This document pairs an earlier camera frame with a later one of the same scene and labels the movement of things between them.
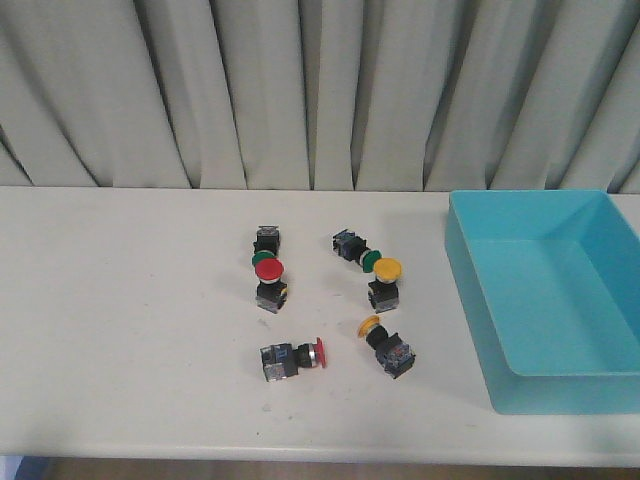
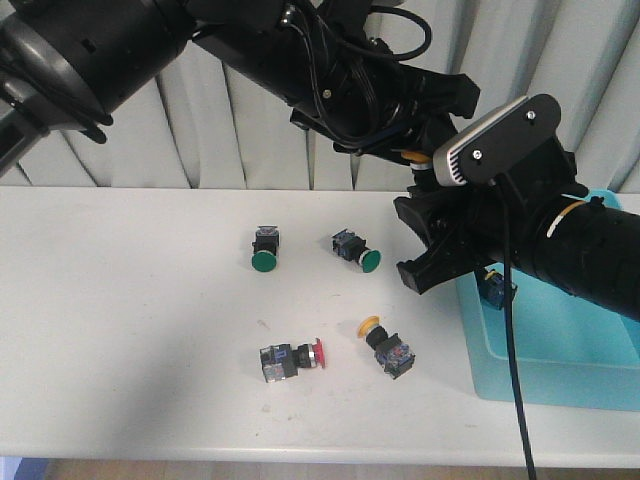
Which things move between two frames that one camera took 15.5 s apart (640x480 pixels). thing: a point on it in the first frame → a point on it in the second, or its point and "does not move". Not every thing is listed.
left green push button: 266,245 does not move
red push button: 271,292 → 491,285
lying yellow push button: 394,356 does not move
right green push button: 354,248 does not move
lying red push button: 283,361 does not move
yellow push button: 383,292 → 421,165
